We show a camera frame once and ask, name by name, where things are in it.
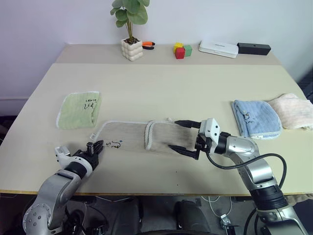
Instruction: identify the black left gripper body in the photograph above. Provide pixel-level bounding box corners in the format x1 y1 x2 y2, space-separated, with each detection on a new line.
72 148 100 171

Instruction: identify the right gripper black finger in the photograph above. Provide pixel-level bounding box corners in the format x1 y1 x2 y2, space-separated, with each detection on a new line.
174 119 202 130
167 144 200 161

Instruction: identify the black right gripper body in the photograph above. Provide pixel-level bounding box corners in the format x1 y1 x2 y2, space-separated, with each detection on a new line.
194 133 214 154

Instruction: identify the beige towel with white trim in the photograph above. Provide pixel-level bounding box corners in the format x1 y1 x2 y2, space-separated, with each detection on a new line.
89 117 203 153

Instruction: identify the folded green towel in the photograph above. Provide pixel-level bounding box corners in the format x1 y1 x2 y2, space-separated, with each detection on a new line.
55 91 102 130

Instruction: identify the folded blue towel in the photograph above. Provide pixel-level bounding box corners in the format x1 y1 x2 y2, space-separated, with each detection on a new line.
231 99 284 140

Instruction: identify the folded pink towel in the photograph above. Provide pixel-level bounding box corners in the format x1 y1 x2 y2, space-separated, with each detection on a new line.
268 93 313 131

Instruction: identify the dark rounded shape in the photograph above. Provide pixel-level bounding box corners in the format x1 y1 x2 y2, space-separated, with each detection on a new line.
173 199 211 231
113 198 145 233

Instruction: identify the white flat box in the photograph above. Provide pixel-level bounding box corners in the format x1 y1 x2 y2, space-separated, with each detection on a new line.
198 39 240 59

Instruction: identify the potted plant in white pot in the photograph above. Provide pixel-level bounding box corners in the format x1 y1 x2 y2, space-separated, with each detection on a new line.
110 0 149 62

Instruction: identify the black rectangular box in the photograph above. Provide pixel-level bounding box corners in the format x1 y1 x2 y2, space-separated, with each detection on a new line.
237 42 271 56

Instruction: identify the tan cloth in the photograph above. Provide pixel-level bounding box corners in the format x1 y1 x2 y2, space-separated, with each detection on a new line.
285 193 313 206

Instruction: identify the dark chair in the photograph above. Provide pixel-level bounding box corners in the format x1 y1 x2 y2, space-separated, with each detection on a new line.
297 70 313 100

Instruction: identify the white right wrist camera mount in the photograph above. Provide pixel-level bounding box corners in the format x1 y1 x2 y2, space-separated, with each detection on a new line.
197 118 221 145

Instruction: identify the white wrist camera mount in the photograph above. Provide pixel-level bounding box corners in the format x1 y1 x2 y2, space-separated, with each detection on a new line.
54 145 74 169
197 118 221 145

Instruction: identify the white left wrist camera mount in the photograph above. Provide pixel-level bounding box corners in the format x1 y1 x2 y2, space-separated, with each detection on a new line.
54 145 74 169

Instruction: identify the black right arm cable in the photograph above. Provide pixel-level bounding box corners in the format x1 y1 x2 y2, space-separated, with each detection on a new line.
206 150 288 189

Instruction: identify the thin white cable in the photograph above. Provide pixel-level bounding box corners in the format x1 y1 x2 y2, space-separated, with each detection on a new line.
207 195 233 217

